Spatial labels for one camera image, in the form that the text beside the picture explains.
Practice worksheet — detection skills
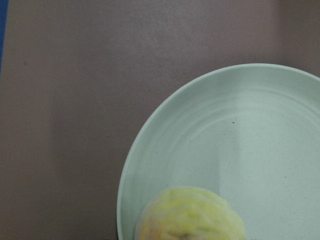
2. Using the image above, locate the yellow pink peach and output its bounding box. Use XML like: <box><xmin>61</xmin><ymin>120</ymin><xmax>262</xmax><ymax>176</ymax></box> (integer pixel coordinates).
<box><xmin>134</xmin><ymin>187</ymin><xmax>247</xmax><ymax>240</ymax></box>

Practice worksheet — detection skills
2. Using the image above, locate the green plate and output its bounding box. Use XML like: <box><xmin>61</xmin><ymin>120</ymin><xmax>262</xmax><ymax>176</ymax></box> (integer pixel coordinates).
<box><xmin>116</xmin><ymin>63</ymin><xmax>320</xmax><ymax>240</ymax></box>

